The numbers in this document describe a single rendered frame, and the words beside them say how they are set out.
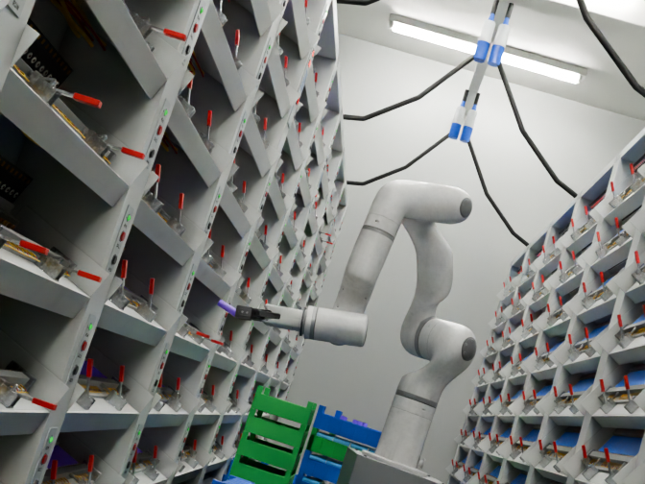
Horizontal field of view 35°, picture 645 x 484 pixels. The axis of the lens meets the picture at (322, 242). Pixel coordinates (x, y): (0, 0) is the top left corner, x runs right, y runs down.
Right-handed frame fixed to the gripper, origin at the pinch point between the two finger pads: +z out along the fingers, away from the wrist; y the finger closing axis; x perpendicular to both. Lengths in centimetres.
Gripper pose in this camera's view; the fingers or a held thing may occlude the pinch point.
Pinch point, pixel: (244, 312)
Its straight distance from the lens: 265.1
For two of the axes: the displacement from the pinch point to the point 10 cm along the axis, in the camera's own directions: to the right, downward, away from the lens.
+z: -9.9, -1.4, 0.6
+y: -0.4, -1.7, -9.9
